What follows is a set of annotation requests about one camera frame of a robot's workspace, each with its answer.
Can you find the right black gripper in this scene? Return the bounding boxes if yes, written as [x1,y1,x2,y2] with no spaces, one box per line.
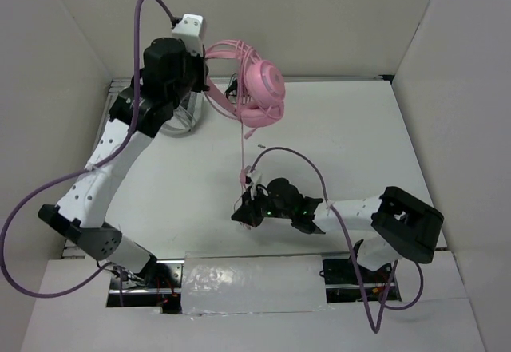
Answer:
[232,184,294,227]

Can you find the pink headphones with cable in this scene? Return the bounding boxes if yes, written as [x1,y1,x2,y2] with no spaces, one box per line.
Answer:
[204,38,287,231]

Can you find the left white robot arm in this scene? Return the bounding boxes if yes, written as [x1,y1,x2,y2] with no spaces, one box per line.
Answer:
[38,38,207,287]

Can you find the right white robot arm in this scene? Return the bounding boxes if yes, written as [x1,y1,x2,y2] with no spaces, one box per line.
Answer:
[231,178,444,282]

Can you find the white grey headphones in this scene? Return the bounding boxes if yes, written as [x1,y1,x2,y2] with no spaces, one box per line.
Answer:
[160,92,204,138]

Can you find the white taped cover sheet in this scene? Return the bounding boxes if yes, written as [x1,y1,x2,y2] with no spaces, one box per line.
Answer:
[181,255,327,314]

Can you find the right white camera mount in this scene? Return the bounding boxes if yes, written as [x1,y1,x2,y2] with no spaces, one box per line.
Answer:
[240,166,263,200]

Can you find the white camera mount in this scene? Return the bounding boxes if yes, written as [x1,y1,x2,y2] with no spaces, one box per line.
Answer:
[240,166,263,200]
[172,14,207,57]

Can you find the back aluminium rail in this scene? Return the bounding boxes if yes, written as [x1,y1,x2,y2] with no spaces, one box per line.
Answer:
[110,74,395,87]

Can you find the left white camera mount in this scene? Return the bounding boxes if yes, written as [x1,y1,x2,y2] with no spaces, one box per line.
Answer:
[172,14,207,57]

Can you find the black headphones with cable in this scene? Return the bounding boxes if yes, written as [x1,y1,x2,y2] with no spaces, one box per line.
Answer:
[224,73,246,103]

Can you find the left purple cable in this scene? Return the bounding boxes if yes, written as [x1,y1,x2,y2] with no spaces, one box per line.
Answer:
[0,0,179,309]

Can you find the left aluminium rail frame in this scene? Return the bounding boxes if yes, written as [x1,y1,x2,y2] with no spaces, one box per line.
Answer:
[55,85,139,260]

